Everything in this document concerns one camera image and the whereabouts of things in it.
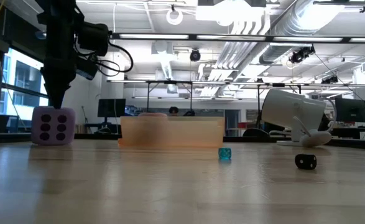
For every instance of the small black die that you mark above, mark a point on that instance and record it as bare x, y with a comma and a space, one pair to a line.
305, 161

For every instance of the black computer monitor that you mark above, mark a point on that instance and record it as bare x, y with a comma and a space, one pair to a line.
350, 110
111, 108

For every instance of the black ceiling camera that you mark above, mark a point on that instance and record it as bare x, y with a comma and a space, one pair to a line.
300, 55

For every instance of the silver ventilation duct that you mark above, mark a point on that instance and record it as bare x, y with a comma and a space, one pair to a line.
281, 43

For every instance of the large purple foam die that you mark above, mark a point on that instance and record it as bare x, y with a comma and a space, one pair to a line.
68, 130

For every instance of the black background rig frame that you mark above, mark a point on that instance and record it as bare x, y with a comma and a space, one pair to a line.
169, 82

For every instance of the black overhead light bar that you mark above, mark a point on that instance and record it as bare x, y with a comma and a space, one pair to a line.
113, 36

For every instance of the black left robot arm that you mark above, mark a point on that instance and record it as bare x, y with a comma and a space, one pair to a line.
59, 12

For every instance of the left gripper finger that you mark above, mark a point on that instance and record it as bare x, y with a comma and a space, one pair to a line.
58, 87

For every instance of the black overhead camera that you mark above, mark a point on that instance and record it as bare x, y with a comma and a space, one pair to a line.
195, 55

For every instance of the orange translucent plastic bin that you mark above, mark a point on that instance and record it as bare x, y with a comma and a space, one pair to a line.
194, 132

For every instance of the small teal die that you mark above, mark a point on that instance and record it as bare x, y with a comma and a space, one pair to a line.
224, 154

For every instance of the white cylindrical camera on stand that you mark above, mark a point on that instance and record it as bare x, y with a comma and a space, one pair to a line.
291, 109

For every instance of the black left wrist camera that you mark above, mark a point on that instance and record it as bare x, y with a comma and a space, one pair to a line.
92, 37

